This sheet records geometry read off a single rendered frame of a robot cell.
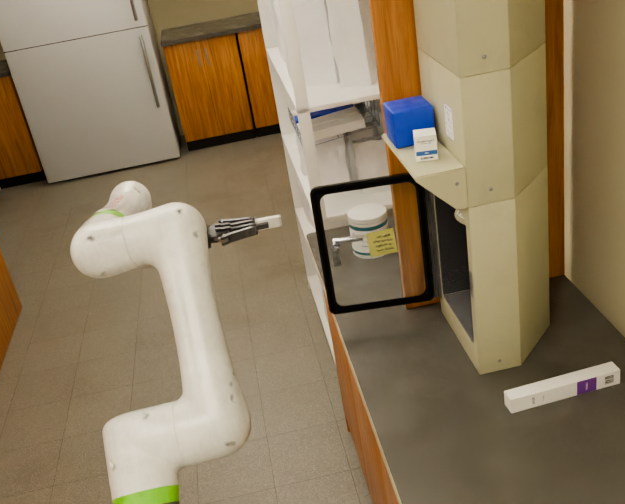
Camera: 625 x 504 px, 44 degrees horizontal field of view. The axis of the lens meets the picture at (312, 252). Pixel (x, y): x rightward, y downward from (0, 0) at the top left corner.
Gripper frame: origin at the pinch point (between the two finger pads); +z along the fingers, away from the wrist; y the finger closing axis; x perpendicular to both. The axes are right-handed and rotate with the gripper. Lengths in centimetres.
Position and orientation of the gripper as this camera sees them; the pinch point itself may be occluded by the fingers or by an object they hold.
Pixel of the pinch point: (268, 222)
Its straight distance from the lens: 210.6
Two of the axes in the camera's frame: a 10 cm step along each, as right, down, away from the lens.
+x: 1.4, 8.8, 4.5
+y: -1.6, -4.3, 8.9
